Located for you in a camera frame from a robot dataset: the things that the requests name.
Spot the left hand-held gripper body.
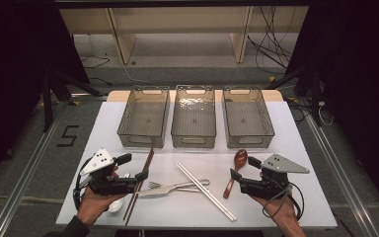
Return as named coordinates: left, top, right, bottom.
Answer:
left=79, top=147, right=138, bottom=196

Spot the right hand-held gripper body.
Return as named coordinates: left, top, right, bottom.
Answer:
left=240, top=153, right=310, bottom=200

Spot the brown wooden spoon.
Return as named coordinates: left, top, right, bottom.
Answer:
left=222, top=148, right=249, bottom=199

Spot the steel fork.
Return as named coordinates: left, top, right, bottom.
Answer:
left=147, top=181, right=211, bottom=195

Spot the white ceramic spoon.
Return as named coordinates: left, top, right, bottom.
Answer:
left=108, top=197, right=125, bottom=213

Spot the brown wooden chopstick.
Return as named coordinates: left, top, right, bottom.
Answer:
left=124, top=148, right=155, bottom=227
left=122, top=147, right=153, bottom=221

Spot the white chopstick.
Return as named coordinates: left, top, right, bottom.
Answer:
left=178, top=162, right=238, bottom=220
left=176, top=163, right=235, bottom=222

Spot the grey transparent plastic bin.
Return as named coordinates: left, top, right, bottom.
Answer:
left=171, top=84, right=217, bottom=149
left=221, top=86, right=275, bottom=149
left=116, top=84, right=171, bottom=149

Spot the person's left hand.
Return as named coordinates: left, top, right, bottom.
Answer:
left=76, top=187, right=126, bottom=226

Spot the person's right hand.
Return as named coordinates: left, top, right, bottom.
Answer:
left=250, top=194, right=299, bottom=228

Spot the white table sheet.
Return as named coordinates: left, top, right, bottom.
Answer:
left=55, top=100, right=339, bottom=230

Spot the black metal stand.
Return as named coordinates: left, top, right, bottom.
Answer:
left=40, top=68, right=105, bottom=132
left=265, top=63, right=325, bottom=127

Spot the beige wooden desk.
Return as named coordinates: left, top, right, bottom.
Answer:
left=58, top=5, right=310, bottom=65

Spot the dark curtain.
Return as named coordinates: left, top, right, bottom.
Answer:
left=285, top=0, right=379, bottom=211
left=0, top=0, right=90, bottom=189

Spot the right hand-held gripper cable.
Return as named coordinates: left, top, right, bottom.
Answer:
left=262, top=182, right=305, bottom=221

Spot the hand-held gripper cable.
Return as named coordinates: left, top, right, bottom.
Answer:
left=262, top=182, right=305, bottom=221
left=72, top=157, right=93, bottom=211

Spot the left hand-held gripper cable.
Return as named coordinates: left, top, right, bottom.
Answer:
left=72, top=157, right=93, bottom=211

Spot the white floor cable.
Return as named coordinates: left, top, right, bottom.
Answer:
left=120, top=61, right=154, bottom=86

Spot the metal floor rail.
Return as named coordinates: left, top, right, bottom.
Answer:
left=304, top=113, right=379, bottom=237
left=0, top=93, right=108, bottom=237

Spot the thin black floor cable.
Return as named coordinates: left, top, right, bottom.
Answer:
left=80, top=53, right=113, bottom=87

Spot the bundle of black floor cables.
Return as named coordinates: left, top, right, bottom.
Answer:
left=246, top=5, right=297, bottom=75

